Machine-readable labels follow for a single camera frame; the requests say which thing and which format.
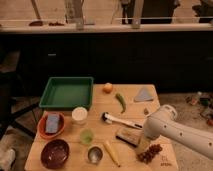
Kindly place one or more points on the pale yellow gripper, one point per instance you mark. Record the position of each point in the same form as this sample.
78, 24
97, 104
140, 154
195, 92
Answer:
144, 143

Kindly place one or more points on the black backed board eraser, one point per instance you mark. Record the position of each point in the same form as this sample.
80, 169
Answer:
128, 137

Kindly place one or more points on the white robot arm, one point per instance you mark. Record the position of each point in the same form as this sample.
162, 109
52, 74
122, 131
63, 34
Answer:
162, 123

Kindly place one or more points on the small metal cup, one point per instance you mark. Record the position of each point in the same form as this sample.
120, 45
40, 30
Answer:
95, 154

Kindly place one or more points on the green plastic cup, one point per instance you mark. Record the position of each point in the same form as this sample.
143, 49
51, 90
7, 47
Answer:
86, 136

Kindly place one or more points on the brown grape bunch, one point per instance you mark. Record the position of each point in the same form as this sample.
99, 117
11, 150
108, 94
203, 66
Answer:
150, 153

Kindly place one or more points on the silver fork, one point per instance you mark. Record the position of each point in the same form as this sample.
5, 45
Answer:
146, 112

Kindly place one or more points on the grey triangular cloth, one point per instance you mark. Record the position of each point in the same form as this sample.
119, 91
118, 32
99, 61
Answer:
143, 95

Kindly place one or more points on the green chili pepper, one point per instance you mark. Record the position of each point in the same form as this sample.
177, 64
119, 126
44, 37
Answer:
121, 100

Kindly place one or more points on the dark red bowl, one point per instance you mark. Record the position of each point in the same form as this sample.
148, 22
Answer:
54, 154

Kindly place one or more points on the blue sponge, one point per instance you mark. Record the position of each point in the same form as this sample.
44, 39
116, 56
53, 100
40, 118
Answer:
52, 123

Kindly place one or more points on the green plastic tray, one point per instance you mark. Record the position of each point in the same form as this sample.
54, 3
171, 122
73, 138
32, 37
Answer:
67, 93

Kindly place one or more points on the orange plate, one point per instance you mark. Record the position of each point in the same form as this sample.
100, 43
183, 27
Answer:
42, 125

